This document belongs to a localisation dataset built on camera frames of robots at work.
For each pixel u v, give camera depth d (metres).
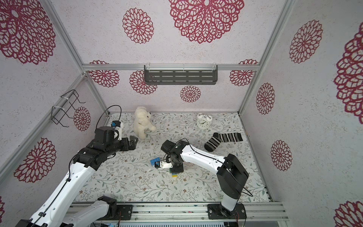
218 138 1.03
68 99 0.79
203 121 1.05
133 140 0.66
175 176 0.86
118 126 0.65
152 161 0.92
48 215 0.38
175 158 0.58
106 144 0.54
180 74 0.93
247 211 0.74
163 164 0.72
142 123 0.94
